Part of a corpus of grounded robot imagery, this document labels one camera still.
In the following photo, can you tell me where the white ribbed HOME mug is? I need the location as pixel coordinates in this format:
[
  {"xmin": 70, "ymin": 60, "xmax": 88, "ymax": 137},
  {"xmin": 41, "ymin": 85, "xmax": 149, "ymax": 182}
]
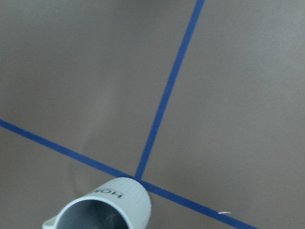
[{"xmin": 42, "ymin": 177, "xmax": 152, "ymax": 229}]

